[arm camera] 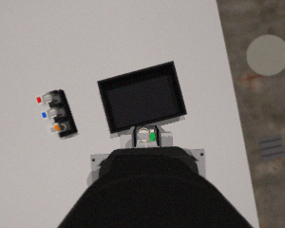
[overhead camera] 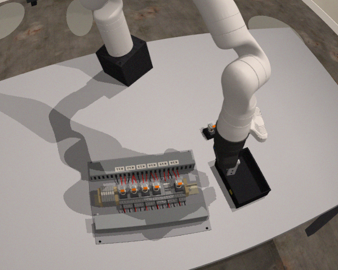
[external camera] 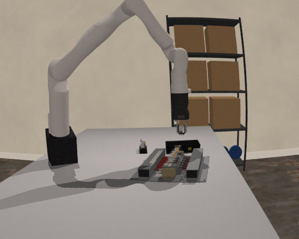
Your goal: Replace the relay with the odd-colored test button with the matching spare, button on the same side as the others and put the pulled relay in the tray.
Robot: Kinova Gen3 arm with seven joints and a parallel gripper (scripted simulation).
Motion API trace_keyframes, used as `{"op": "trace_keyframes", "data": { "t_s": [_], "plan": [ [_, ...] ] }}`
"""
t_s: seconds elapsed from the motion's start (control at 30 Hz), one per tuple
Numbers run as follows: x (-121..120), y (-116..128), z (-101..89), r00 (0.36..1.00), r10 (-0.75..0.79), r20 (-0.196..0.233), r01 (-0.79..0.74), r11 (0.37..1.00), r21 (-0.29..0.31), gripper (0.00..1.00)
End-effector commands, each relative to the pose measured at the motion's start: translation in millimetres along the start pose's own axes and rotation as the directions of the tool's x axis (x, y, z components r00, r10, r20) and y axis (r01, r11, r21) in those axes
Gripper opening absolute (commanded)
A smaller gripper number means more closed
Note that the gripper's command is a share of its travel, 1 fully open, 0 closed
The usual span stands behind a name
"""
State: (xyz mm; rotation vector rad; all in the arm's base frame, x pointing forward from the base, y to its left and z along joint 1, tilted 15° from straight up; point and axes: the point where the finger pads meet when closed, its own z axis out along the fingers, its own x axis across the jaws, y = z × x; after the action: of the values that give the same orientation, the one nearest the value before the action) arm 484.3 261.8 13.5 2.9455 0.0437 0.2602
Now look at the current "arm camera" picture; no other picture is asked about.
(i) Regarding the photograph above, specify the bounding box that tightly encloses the grey mounting plate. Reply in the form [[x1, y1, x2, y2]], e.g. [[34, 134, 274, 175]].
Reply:
[[90, 149, 206, 183]]

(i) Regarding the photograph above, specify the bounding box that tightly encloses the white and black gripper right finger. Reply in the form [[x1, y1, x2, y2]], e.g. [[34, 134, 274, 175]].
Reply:
[[155, 125, 173, 147]]

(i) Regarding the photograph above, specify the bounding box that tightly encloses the black rectangular tray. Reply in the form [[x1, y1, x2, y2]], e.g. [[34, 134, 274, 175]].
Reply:
[[97, 61, 187, 134]]

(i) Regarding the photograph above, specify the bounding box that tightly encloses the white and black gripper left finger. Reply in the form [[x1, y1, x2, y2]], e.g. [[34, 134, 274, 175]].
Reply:
[[120, 126, 137, 149]]

